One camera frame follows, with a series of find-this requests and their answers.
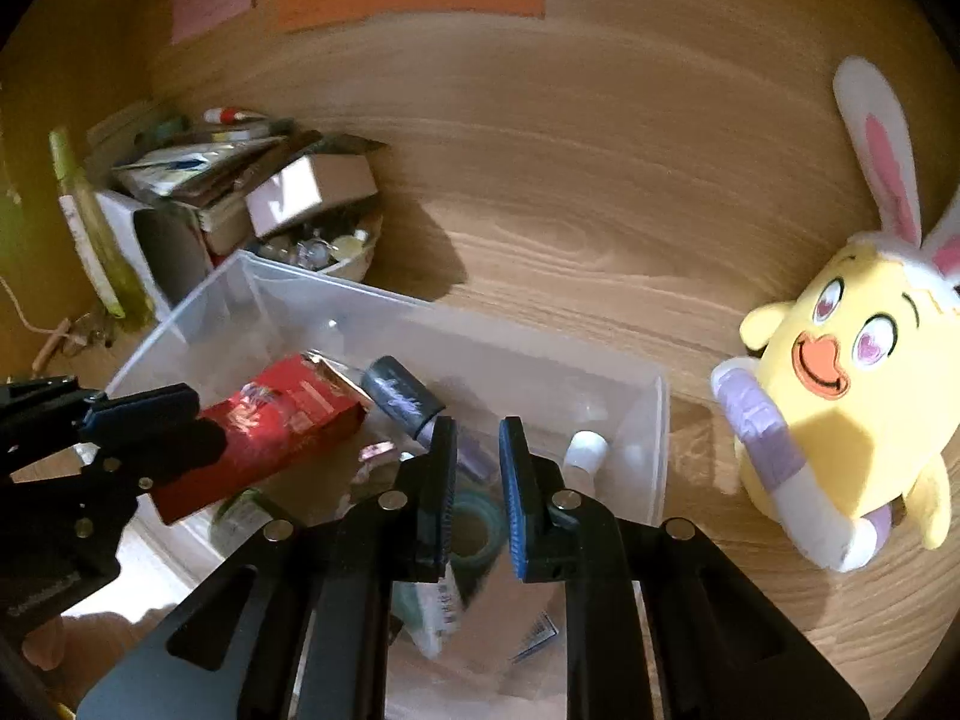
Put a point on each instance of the wooden stick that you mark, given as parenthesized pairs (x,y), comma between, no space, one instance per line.
(52,345)

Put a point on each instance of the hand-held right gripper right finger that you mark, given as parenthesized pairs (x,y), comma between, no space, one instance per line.
(514,502)

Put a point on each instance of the teal tape roll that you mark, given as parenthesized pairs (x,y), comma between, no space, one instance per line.
(487,540)

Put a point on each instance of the stack of books and papers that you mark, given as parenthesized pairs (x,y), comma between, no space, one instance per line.
(210,172)

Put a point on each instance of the clear plastic storage bin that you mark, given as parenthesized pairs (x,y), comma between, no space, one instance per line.
(525,382)

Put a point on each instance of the red white tube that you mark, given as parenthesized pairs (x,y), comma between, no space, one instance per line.
(225,115)

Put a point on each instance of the bowl of small trinkets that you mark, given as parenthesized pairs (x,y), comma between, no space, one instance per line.
(352,259)

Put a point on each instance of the white green packet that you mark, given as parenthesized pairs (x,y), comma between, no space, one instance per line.
(439,615)

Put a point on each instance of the dark small metal clutter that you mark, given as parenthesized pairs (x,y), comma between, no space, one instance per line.
(90,330)

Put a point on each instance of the small white bottle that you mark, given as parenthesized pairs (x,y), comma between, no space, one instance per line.
(585,457)

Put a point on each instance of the red snack box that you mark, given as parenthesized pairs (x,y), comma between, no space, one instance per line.
(285,420)

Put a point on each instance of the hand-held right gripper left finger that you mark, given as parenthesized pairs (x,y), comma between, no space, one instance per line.
(439,502)

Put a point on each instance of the yellow plush toy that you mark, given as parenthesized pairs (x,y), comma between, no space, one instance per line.
(847,427)

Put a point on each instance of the small brown cardboard box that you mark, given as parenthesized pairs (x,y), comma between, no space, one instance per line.
(300,191)

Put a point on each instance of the grey tube bottle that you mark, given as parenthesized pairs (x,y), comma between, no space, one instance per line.
(397,394)

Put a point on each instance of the person's left hand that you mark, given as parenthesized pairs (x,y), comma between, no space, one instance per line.
(71,641)

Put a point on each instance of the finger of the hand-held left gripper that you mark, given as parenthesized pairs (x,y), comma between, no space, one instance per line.
(180,450)
(142,409)

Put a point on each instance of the yellow-green bottle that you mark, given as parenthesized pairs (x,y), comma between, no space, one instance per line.
(90,240)

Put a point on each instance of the white cardboard box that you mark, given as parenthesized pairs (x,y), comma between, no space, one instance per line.
(120,217)

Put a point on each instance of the clear packet with barcode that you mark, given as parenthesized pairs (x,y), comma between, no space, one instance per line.
(536,637)

